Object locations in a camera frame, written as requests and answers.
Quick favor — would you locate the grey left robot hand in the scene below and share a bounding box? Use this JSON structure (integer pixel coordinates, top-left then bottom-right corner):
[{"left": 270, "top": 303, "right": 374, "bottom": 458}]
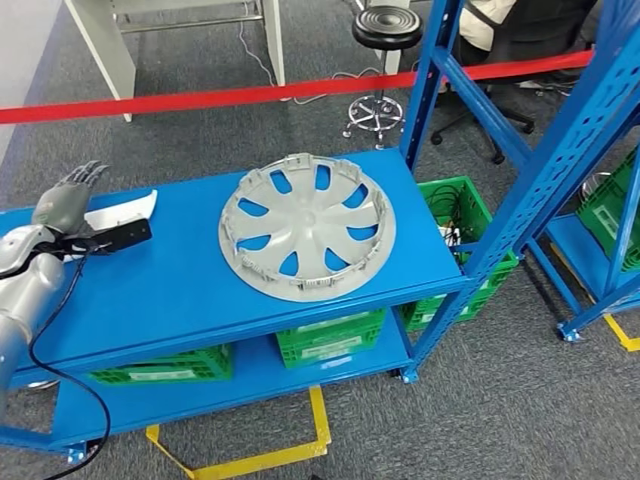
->
[{"left": 30, "top": 160, "right": 110, "bottom": 238}]

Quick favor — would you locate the white plastic car part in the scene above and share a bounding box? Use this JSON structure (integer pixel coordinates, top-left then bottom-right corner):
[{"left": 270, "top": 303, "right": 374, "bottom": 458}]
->
[{"left": 62, "top": 188, "right": 159, "bottom": 263}]

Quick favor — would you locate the blue metal shelf rack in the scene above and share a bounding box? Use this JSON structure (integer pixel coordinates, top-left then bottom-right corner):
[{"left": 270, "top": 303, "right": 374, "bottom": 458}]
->
[
  {"left": 525, "top": 86, "right": 640, "bottom": 342},
  {"left": 0, "top": 0, "right": 640, "bottom": 465}
]

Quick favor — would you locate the white desk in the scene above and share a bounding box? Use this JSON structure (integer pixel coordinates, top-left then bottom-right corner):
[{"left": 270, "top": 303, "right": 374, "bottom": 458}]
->
[{"left": 63, "top": 0, "right": 287, "bottom": 124}]

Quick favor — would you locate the red barrier tape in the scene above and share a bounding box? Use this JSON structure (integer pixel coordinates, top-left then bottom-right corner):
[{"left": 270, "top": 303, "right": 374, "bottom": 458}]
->
[{"left": 0, "top": 49, "right": 595, "bottom": 126}]

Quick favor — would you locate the green plastic crate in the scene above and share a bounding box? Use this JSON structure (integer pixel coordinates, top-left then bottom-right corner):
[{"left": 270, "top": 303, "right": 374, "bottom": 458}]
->
[
  {"left": 88, "top": 344, "right": 235, "bottom": 386},
  {"left": 275, "top": 307, "right": 389, "bottom": 371},
  {"left": 577, "top": 148, "right": 640, "bottom": 273},
  {"left": 399, "top": 175, "right": 520, "bottom": 333}
]

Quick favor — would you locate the grey wheel hubcap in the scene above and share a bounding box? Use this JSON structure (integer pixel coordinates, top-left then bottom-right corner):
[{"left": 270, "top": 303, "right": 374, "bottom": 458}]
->
[{"left": 218, "top": 152, "right": 398, "bottom": 304}]

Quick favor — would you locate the black round stool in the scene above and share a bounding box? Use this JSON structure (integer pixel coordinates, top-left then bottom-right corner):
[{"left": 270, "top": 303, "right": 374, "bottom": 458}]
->
[{"left": 342, "top": 5, "right": 424, "bottom": 151}]

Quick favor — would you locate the person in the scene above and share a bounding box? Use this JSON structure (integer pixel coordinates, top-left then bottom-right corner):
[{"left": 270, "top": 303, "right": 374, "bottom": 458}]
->
[{"left": 439, "top": 0, "right": 518, "bottom": 91}]

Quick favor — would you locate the black office chair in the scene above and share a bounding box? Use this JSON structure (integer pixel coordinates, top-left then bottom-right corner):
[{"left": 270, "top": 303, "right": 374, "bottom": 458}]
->
[{"left": 430, "top": 0, "right": 598, "bottom": 166}]

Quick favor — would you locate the silver metal bowl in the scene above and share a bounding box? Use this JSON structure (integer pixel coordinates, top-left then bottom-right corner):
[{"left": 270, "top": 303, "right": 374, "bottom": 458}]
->
[{"left": 580, "top": 172, "right": 612, "bottom": 201}]

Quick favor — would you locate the yellow floor tape strip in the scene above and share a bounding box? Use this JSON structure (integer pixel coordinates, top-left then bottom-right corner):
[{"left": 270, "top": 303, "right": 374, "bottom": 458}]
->
[{"left": 602, "top": 312, "right": 640, "bottom": 354}]

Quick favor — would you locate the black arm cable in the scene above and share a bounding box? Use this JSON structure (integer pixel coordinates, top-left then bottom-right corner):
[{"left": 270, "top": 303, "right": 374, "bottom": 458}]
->
[{"left": 27, "top": 254, "right": 112, "bottom": 480}]

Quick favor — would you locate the white floor cable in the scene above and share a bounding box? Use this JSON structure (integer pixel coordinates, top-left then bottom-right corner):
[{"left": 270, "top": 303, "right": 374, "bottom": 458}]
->
[{"left": 238, "top": 5, "right": 383, "bottom": 106}]

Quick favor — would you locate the black cable bundle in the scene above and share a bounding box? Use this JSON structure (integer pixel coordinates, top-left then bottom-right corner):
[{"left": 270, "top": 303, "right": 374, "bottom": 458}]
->
[{"left": 423, "top": 185, "right": 471, "bottom": 250}]

